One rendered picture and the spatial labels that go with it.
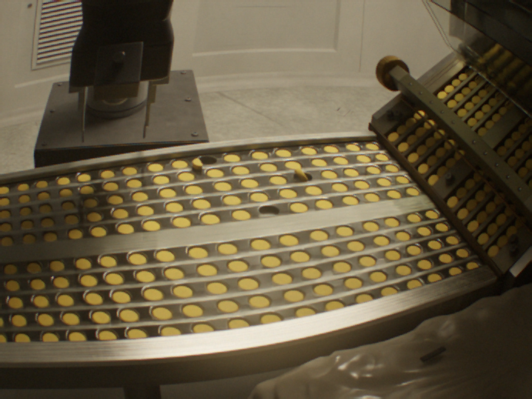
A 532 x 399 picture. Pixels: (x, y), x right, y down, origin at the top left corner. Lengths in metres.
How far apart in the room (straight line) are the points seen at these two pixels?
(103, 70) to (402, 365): 0.24
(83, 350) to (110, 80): 0.16
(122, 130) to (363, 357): 0.63
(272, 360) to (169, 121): 0.59
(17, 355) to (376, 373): 0.19
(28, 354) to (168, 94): 0.71
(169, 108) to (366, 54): 2.40
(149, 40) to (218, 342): 0.19
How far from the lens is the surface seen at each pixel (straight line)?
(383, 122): 0.61
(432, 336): 0.37
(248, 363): 0.38
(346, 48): 3.26
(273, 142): 0.56
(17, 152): 2.65
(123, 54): 0.41
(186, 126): 0.92
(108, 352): 0.36
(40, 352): 0.36
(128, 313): 0.39
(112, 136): 0.90
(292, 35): 3.16
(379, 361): 0.34
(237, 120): 2.80
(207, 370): 0.38
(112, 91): 0.42
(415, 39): 3.44
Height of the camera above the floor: 1.21
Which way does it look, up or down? 31 degrees down
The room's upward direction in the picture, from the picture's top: 6 degrees clockwise
